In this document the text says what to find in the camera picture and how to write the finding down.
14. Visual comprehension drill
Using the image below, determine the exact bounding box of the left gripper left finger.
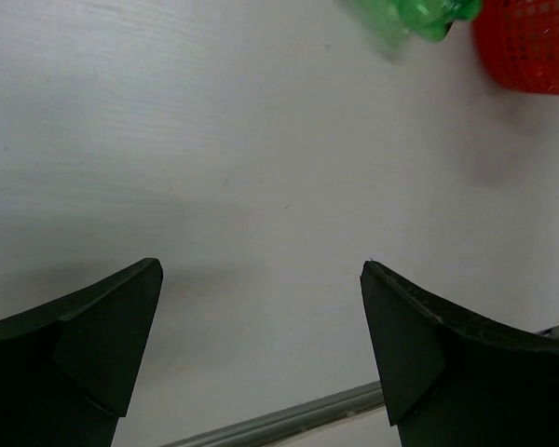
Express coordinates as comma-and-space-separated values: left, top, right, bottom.
0, 258, 162, 446

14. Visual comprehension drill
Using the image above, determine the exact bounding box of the aluminium front table rail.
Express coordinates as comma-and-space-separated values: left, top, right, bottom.
172, 381, 385, 447

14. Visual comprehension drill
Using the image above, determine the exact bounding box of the green plastic bottle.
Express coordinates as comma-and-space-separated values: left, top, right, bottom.
339, 0, 483, 60

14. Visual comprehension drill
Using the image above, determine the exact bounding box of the red mesh plastic bin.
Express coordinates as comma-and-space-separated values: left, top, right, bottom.
472, 0, 559, 95

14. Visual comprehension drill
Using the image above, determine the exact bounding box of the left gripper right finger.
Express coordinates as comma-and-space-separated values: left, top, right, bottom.
361, 261, 559, 446

